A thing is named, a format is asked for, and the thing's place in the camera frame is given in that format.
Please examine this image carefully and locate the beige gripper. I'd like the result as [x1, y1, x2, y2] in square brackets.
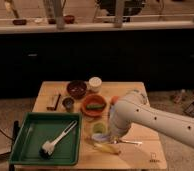
[108, 120, 131, 141]

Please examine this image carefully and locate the blue towel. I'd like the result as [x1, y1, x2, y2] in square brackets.
[91, 133, 110, 143]

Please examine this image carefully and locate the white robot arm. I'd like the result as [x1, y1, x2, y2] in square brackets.
[109, 90, 194, 148]

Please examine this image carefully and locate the green plastic cup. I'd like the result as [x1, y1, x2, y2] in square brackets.
[92, 122, 107, 133]

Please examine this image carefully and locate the white cup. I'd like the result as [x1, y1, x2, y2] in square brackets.
[88, 77, 102, 93]

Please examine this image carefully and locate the small grey metal cup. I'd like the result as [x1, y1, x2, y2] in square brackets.
[62, 97, 74, 112]

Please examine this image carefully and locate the silver fork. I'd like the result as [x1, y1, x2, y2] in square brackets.
[114, 139, 143, 145]

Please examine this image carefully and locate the yellow banana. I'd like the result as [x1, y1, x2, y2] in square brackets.
[94, 143, 120, 155]

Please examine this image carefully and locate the orange fruit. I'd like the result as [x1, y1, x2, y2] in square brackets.
[110, 96, 119, 105]

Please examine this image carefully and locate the orange plate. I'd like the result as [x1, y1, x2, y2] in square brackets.
[81, 94, 107, 117]

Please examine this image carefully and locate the green cucumber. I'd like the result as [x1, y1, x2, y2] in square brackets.
[86, 104, 106, 110]

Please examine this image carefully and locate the dark brown bowl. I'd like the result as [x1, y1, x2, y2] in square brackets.
[67, 80, 87, 99]

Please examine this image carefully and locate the brown wooden block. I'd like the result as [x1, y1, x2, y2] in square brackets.
[46, 94, 61, 111]

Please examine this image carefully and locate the green plastic tray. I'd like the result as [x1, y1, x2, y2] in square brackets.
[9, 113, 82, 166]

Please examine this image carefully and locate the red bowl on ledge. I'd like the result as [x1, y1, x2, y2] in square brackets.
[64, 15, 75, 24]

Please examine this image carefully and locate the dark dish on ledge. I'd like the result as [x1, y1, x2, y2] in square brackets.
[12, 19, 27, 25]

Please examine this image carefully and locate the black cable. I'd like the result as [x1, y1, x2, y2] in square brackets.
[0, 118, 15, 143]

